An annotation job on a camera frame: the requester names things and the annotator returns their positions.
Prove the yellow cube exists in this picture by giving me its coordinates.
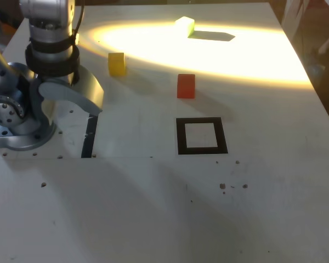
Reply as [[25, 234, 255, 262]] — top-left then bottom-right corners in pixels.
[[107, 52, 127, 77]]

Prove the black tape square outline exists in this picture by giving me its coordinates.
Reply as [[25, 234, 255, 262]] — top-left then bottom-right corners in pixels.
[[175, 117, 229, 156]]

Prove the green cube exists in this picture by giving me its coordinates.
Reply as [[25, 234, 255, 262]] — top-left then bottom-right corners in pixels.
[[174, 16, 196, 38]]

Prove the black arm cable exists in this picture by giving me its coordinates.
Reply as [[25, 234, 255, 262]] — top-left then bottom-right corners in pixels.
[[71, 0, 86, 46]]

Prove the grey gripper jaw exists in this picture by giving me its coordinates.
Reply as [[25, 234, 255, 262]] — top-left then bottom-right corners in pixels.
[[38, 79, 104, 116], [72, 65, 105, 110]]

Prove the red cube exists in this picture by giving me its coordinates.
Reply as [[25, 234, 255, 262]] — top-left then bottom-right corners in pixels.
[[177, 73, 196, 99]]

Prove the black tape strip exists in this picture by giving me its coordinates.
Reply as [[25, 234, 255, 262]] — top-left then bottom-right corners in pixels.
[[81, 115, 99, 159]]

